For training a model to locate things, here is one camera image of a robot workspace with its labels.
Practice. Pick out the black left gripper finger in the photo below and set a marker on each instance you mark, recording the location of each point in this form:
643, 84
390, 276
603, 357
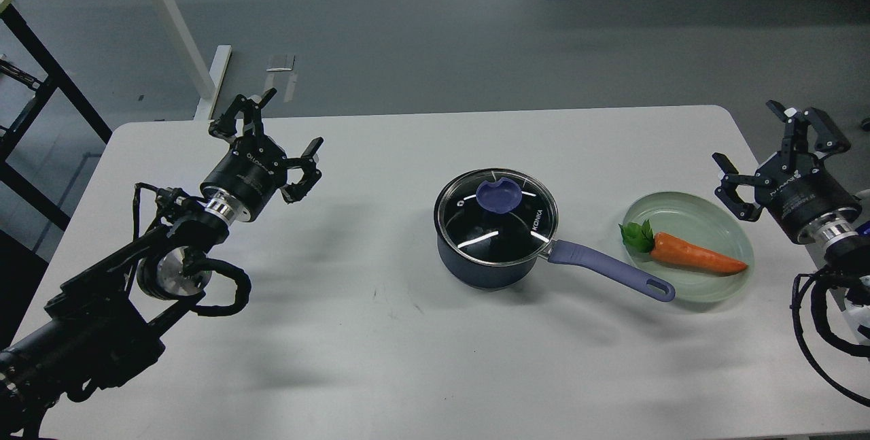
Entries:
243, 118
307, 163

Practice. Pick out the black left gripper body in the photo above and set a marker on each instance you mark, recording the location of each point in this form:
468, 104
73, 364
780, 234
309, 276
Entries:
250, 172

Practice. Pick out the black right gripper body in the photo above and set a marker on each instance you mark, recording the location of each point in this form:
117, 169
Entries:
797, 197

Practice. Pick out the dark blue saucepan purple handle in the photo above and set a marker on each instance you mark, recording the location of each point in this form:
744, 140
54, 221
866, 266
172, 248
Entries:
560, 253

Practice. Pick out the glass lid purple knob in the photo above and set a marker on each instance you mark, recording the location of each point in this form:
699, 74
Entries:
495, 216

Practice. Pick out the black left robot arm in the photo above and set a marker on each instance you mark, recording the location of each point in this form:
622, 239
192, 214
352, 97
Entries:
106, 323

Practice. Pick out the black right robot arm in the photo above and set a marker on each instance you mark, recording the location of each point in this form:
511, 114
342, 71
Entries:
845, 267

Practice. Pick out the pale green glass plate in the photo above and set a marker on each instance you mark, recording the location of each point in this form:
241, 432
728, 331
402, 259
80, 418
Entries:
699, 222

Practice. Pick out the orange toy carrot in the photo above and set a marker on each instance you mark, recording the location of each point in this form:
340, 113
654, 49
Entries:
671, 250

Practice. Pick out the black metal rack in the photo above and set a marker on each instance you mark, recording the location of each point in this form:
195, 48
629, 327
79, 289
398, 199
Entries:
57, 80

